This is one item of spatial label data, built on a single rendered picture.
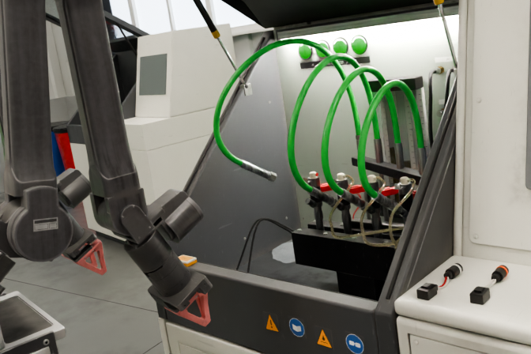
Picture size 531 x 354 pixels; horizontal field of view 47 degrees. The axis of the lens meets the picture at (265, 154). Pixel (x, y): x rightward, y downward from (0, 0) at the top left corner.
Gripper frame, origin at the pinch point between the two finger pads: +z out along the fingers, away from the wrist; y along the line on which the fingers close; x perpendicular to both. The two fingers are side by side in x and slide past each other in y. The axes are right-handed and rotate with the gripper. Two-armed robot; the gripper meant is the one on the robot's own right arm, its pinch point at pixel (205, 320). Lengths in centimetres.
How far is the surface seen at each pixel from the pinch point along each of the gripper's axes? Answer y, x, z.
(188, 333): 38.6, -4.6, 26.7
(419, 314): -23.7, -22.1, 14.0
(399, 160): 6, -58, 15
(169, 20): 532, -308, 73
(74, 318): 256, -5, 115
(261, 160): 53, -54, 16
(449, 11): 0, -86, -7
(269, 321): 10.6, -12.9, 20.0
